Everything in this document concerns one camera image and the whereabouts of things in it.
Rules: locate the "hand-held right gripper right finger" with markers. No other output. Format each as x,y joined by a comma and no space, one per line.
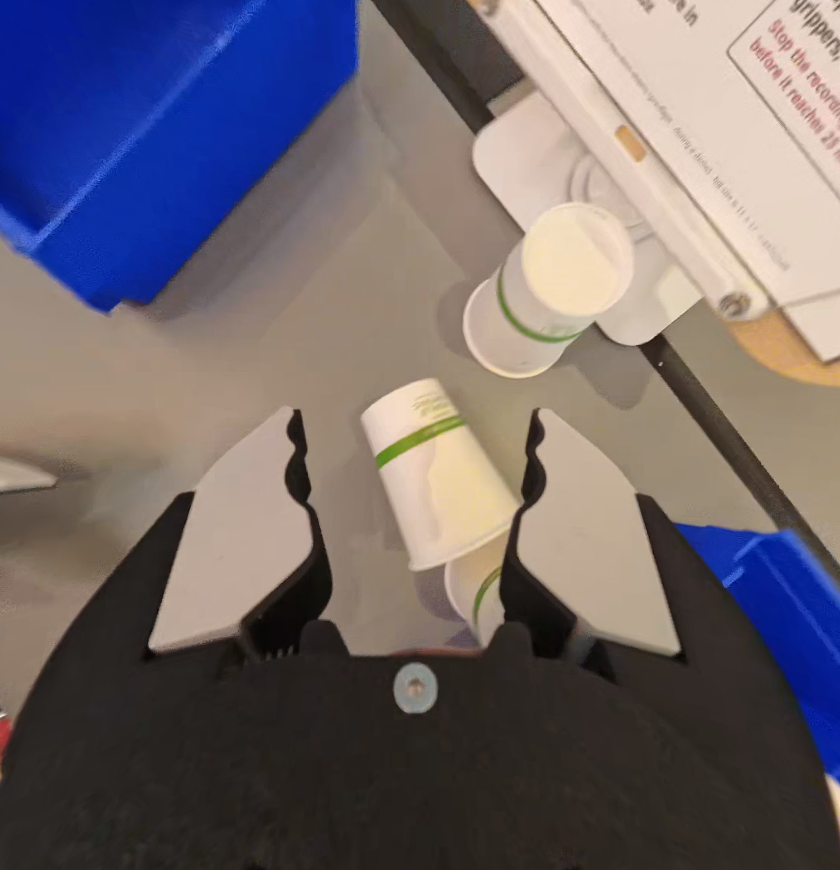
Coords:
590,550

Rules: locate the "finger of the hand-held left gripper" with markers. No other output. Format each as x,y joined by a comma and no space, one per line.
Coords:
19,476

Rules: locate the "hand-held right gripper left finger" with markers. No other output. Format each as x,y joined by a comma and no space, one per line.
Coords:
236,544

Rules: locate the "green banded white paper cup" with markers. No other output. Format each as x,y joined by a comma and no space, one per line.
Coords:
440,489
563,272
471,591

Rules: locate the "blue plastic bin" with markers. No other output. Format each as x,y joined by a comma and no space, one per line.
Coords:
121,136
800,612

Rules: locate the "white sign stand base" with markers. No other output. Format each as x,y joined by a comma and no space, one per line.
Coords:
515,163

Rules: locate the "printed instruction sheet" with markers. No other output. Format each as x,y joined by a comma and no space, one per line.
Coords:
732,136

